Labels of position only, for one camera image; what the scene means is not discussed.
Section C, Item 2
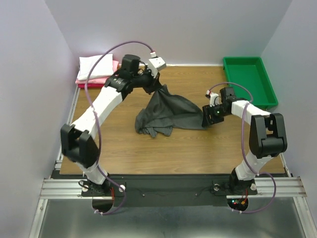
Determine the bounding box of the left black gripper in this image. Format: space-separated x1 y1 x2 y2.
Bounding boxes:
132 65 163 96

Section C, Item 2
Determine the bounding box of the red folded t-shirt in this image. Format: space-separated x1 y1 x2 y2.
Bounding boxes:
77 83 104 89

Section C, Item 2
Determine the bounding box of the dark grey t-shirt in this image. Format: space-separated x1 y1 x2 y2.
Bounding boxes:
135 85 205 138

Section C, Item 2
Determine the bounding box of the green plastic tray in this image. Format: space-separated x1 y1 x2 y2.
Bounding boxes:
223 57 278 110

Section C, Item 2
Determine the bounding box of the white folded t-shirt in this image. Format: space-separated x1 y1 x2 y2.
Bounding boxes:
77 54 114 81

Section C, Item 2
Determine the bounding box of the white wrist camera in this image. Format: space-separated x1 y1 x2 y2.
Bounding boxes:
148 51 166 77
206 90 220 107

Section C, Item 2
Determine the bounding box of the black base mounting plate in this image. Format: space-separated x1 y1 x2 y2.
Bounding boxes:
78 174 257 211

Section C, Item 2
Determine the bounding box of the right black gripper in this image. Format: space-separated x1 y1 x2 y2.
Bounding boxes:
201 103 229 126

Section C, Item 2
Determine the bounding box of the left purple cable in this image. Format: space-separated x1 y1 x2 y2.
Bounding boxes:
84 40 156 216

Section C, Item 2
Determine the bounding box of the pink folded t-shirt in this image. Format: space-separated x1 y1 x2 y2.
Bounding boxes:
75 60 119 85

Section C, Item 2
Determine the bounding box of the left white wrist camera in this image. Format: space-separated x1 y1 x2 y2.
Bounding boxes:
148 51 166 77

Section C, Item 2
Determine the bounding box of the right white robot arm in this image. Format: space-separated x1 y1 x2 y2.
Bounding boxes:
202 87 287 195

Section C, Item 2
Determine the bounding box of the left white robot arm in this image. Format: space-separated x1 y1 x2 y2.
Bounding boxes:
60 52 166 195

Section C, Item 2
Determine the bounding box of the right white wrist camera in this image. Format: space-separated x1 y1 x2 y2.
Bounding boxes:
206 90 220 107

